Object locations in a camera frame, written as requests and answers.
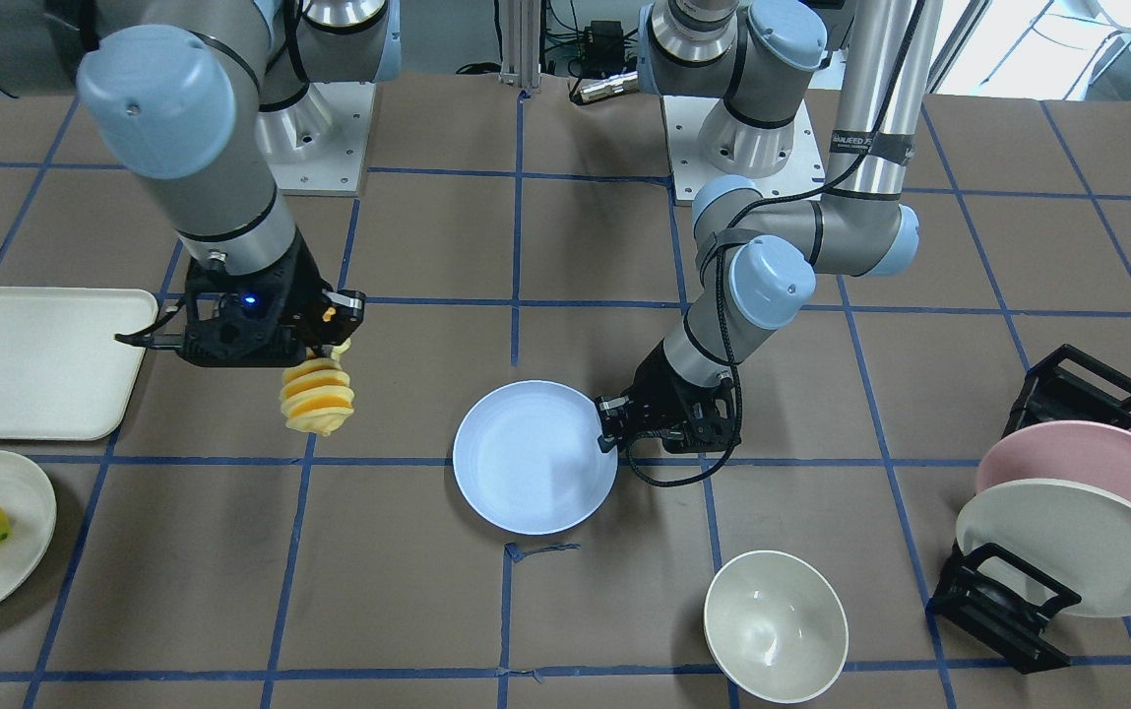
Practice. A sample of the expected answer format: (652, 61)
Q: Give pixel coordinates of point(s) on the white rectangular tray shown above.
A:
(63, 374)

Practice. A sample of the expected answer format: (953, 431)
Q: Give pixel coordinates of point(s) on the cream plate in rack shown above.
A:
(1078, 534)

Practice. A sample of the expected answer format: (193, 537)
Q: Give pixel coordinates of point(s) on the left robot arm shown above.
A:
(759, 256)

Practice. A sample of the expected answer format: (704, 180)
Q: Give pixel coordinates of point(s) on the cream bowl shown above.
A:
(776, 627)

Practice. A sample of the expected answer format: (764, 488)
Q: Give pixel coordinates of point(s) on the pink plate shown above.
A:
(1086, 452)

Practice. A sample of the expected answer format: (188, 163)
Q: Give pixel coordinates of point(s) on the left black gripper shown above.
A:
(657, 387)

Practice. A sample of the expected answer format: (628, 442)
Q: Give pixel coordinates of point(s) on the blue plate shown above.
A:
(527, 459)

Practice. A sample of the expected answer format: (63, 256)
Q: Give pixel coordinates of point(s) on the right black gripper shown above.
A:
(303, 283)

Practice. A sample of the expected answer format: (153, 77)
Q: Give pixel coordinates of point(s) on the aluminium frame post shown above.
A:
(520, 33)

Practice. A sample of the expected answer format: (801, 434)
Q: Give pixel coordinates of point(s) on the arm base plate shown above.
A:
(800, 167)
(339, 148)

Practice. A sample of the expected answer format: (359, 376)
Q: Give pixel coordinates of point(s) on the black plate rack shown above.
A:
(1067, 384)

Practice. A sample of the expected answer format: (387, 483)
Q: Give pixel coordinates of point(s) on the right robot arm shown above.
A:
(199, 99)

